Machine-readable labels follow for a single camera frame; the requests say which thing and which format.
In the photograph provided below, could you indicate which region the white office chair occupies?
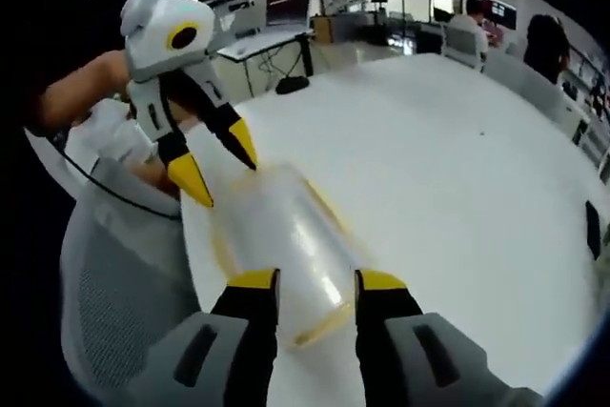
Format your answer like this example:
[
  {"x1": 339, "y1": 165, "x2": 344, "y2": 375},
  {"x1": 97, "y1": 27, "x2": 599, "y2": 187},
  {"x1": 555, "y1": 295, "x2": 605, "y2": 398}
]
[
  {"x1": 484, "y1": 51, "x2": 580, "y2": 125},
  {"x1": 441, "y1": 24, "x2": 484, "y2": 71}
]

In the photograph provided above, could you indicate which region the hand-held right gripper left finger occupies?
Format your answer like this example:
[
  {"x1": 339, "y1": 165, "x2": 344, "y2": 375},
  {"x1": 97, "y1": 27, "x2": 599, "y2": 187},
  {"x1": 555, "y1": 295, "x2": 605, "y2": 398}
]
[{"x1": 132, "y1": 267, "x2": 281, "y2": 407}]

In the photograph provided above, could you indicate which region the black stand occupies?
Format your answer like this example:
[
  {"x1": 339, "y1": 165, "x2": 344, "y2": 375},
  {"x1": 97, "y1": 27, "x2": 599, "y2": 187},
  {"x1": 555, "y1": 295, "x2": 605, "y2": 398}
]
[{"x1": 274, "y1": 33, "x2": 315, "y2": 96}]

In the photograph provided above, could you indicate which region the person's left hand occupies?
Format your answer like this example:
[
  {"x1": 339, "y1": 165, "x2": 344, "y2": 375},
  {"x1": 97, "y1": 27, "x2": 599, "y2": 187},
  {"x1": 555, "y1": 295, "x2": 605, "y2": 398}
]
[{"x1": 71, "y1": 99, "x2": 185, "y2": 198}]

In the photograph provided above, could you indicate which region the black phone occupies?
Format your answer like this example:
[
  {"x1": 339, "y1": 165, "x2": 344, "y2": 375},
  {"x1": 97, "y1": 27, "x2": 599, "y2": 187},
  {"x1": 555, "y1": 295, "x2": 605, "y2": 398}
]
[{"x1": 584, "y1": 200, "x2": 603, "y2": 261}]

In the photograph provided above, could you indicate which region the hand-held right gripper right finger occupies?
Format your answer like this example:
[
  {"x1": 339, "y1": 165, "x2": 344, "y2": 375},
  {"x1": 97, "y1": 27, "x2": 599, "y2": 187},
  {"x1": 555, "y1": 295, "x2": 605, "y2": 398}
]
[{"x1": 354, "y1": 268, "x2": 545, "y2": 407}]

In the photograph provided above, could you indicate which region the white side desk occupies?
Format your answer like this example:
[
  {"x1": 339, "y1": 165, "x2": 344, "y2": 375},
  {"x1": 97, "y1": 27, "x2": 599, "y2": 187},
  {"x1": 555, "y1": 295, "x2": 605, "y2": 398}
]
[{"x1": 215, "y1": 27, "x2": 316, "y2": 64}]

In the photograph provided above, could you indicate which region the grey mesh office chair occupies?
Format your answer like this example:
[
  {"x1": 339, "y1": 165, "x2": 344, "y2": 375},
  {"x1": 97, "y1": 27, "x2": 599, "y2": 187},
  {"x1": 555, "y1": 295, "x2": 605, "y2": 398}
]
[{"x1": 59, "y1": 158, "x2": 204, "y2": 390}]

